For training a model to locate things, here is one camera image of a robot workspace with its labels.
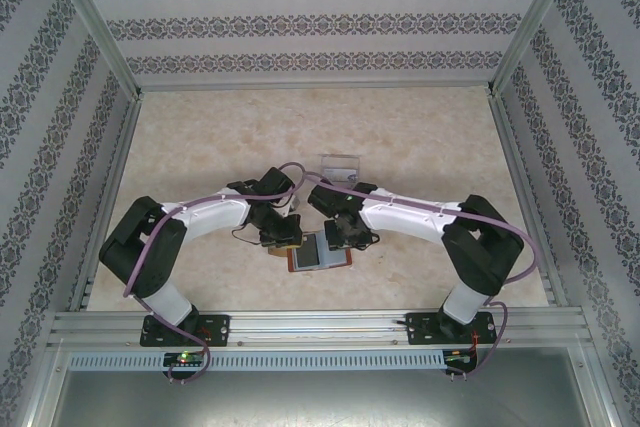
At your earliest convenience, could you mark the brown leather card holder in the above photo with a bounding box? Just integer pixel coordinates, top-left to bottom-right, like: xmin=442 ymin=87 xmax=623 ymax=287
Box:
xmin=268 ymin=230 xmax=354 ymax=274

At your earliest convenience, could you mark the clear acrylic card stand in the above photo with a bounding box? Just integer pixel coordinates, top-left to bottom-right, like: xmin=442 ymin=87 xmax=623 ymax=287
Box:
xmin=318 ymin=151 xmax=363 ymax=184

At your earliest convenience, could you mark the thin horizontal aluminium bar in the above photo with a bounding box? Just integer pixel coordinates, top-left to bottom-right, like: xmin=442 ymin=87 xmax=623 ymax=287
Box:
xmin=134 ymin=80 xmax=495 ymax=94

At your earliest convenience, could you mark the left small circuit board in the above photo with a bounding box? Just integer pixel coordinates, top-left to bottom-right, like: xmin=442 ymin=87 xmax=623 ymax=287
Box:
xmin=162 ymin=351 xmax=207 ymax=369

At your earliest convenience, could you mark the small circuit board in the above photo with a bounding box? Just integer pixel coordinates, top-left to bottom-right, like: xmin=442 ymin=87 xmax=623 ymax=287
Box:
xmin=444 ymin=348 xmax=477 ymax=367
xmin=162 ymin=351 xmax=207 ymax=369

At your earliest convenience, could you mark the right small circuit board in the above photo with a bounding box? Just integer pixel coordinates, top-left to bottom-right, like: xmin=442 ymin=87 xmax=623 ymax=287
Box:
xmin=444 ymin=348 xmax=477 ymax=367

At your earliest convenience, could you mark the grey metal panel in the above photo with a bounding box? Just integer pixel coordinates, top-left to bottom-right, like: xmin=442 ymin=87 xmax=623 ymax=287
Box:
xmin=49 ymin=346 xmax=597 ymax=427

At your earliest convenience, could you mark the right thin black cable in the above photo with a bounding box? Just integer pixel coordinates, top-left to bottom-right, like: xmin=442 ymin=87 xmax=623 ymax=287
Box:
xmin=356 ymin=230 xmax=382 ymax=252

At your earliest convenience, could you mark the thin black cable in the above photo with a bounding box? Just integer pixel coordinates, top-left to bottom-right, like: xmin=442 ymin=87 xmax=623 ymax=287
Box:
xmin=356 ymin=230 xmax=382 ymax=252
xmin=231 ymin=225 xmax=265 ymax=248

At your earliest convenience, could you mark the left thin black cable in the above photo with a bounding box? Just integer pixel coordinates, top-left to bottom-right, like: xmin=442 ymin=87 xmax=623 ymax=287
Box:
xmin=231 ymin=225 xmax=265 ymax=248

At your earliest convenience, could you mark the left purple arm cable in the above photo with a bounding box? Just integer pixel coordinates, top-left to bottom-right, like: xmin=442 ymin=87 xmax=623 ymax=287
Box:
xmin=122 ymin=161 xmax=309 ymax=384

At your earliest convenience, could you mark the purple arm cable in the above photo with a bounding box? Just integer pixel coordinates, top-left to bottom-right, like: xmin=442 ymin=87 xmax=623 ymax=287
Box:
xmin=301 ymin=171 xmax=540 ymax=381
xmin=122 ymin=161 xmax=309 ymax=384

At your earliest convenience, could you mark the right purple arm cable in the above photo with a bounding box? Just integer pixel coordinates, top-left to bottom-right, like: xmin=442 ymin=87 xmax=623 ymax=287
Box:
xmin=301 ymin=171 xmax=540 ymax=381

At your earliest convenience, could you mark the wide aluminium mounting rail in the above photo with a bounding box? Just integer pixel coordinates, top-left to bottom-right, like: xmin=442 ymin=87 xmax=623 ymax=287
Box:
xmin=47 ymin=307 xmax=595 ymax=349

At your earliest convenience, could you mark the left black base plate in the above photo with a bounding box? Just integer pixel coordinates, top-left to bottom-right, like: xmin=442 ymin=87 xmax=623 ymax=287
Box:
xmin=140 ymin=313 xmax=232 ymax=349

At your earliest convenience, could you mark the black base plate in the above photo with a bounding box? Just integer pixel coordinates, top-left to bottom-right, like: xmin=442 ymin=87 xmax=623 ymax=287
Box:
xmin=140 ymin=313 xmax=232 ymax=349
xmin=405 ymin=311 xmax=499 ymax=347

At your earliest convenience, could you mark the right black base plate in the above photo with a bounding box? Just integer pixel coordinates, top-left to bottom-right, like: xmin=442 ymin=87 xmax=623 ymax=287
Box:
xmin=405 ymin=311 xmax=499 ymax=347

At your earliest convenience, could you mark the white slotted cable duct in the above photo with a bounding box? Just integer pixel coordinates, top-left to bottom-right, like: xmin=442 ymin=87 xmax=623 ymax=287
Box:
xmin=66 ymin=350 xmax=447 ymax=372

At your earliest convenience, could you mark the left aluminium side rail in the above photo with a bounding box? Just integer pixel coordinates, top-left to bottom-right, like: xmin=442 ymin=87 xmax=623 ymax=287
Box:
xmin=67 ymin=94 xmax=145 ymax=313

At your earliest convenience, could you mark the aluminium side rail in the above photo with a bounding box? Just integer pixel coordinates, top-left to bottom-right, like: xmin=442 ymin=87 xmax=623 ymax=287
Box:
xmin=67 ymin=94 xmax=145 ymax=313
xmin=488 ymin=94 xmax=570 ymax=309

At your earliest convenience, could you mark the right aluminium side rail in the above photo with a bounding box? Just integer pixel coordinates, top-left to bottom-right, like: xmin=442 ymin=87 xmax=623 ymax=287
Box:
xmin=488 ymin=94 xmax=570 ymax=309

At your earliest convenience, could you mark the left upright aluminium post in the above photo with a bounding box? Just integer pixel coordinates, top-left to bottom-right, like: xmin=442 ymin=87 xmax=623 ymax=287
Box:
xmin=47 ymin=0 xmax=146 ymax=99

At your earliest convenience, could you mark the upright aluminium post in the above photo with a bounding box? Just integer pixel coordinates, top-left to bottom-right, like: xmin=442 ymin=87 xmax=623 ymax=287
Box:
xmin=47 ymin=0 xmax=146 ymax=99
xmin=486 ymin=0 xmax=587 ymax=98

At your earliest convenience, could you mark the right upright aluminium post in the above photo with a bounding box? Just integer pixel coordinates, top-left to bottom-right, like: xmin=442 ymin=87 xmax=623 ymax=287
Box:
xmin=486 ymin=0 xmax=587 ymax=98

